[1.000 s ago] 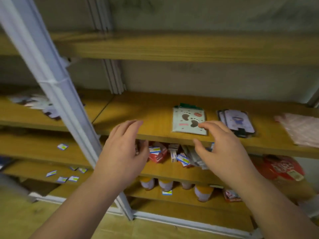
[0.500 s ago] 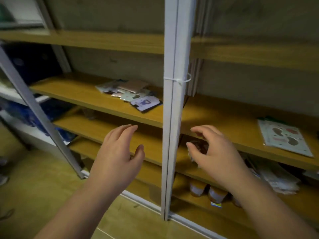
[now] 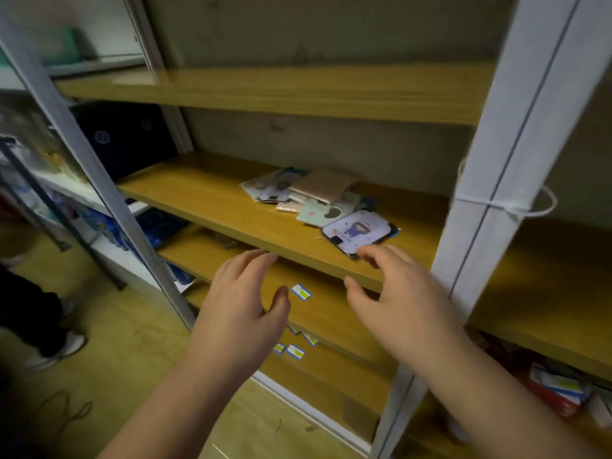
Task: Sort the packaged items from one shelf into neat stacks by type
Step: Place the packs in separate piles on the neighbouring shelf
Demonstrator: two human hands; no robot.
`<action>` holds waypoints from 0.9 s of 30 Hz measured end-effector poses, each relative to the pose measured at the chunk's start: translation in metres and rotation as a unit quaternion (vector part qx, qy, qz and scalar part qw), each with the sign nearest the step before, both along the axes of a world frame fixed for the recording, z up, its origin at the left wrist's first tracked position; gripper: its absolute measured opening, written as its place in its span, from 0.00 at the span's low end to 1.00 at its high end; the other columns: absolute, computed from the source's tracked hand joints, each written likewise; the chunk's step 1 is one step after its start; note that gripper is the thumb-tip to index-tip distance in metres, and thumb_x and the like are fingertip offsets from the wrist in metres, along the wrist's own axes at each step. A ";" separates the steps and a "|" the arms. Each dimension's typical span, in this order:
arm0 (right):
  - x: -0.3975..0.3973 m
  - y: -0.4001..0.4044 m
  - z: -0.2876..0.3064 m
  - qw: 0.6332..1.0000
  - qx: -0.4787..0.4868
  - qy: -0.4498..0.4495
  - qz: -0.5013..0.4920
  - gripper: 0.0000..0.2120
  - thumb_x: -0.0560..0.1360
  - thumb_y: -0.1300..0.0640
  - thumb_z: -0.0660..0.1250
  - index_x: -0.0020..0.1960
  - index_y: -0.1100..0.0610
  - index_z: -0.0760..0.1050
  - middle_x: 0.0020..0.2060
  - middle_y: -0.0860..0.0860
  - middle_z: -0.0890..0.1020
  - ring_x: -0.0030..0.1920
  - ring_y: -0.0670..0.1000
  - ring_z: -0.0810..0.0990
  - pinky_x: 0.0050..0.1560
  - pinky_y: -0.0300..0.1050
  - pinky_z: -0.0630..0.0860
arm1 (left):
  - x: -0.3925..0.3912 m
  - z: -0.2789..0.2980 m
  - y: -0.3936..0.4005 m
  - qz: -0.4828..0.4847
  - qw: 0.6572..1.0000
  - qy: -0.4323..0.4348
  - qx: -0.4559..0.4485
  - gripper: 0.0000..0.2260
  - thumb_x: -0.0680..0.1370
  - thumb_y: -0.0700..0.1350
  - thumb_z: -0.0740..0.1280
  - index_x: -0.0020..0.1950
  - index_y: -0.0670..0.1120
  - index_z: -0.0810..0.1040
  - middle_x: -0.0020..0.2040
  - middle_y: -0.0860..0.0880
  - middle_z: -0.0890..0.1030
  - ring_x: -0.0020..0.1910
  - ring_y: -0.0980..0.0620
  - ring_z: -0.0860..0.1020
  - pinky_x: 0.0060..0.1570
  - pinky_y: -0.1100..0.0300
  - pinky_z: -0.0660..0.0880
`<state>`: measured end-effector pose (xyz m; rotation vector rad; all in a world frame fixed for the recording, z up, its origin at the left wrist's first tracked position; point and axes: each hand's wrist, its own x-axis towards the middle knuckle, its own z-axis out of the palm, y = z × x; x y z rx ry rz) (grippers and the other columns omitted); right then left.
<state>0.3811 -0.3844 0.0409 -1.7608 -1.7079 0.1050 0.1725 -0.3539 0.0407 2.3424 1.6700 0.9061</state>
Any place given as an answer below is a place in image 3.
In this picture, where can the teal box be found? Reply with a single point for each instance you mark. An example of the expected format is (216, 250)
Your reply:
(71, 50)

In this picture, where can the person's dark trouser leg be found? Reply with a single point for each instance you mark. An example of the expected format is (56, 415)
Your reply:
(24, 310)

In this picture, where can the person's right forearm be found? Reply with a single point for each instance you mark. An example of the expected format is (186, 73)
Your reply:
(502, 415)

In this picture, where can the colourful printed box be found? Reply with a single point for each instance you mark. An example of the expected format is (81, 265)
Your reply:
(33, 138)

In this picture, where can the dark blue box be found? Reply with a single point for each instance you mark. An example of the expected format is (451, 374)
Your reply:
(129, 138)

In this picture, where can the blue yellow price label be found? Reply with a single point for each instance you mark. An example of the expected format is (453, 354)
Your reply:
(301, 292)
(311, 339)
(295, 352)
(278, 348)

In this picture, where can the person's left hand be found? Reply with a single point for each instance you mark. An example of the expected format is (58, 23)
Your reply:
(234, 329)

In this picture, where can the person's right hand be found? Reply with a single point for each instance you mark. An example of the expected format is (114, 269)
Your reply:
(411, 320)

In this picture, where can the person's shoe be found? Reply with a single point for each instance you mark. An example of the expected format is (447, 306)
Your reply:
(62, 348)

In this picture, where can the blue plastic bag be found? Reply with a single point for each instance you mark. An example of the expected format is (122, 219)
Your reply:
(153, 229)

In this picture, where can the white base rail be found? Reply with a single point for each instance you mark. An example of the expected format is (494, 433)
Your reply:
(311, 413)

